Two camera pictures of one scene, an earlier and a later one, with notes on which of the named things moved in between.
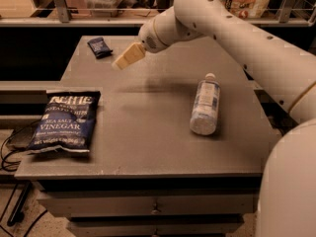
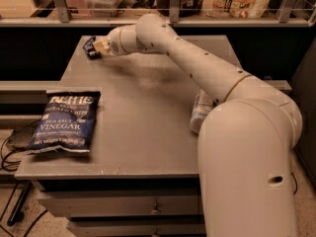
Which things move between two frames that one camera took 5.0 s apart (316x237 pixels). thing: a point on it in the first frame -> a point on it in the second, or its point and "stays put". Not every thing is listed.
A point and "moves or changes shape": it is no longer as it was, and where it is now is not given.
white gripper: x=147 y=38 -> x=115 y=44
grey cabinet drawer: x=148 y=201 stays put
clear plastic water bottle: x=205 y=107 stays put
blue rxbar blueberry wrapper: x=99 y=47 moves or changes shape
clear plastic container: x=104 y=1 stays put
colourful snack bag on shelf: x=247 y=1 stays put
